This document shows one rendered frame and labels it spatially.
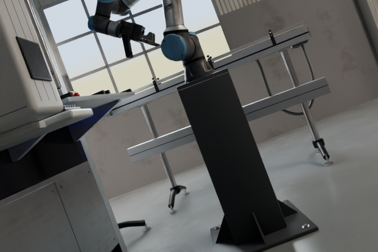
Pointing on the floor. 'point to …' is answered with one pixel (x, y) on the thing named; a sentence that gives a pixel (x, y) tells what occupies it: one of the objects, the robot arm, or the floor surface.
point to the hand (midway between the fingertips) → (156, 45)
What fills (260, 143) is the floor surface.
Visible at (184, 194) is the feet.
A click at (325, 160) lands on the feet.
